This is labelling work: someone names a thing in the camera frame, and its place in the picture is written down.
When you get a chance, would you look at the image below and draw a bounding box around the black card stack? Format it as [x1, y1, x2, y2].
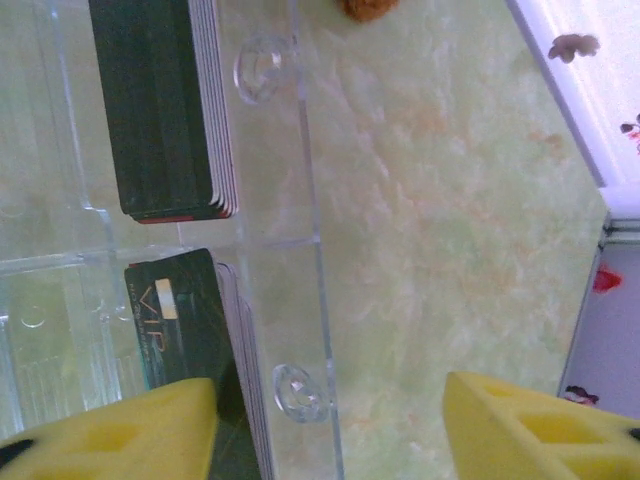
[88, 0, 239, 226]

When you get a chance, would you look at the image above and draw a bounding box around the clear acrylic card stand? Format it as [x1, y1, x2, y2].
[0, 0, 347, 480]

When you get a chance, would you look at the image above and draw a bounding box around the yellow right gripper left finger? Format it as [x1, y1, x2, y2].
[0, 377, 219, 480]

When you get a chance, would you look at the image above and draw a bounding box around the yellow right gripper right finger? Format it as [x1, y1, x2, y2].
[444, 370, 640, 480]

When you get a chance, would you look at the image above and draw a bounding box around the card stack with VIP print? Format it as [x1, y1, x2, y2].
[123, 247, 277, 480]

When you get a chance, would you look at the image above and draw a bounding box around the brown teddy bear plush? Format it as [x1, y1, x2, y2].
[333, 0, 401, 24]

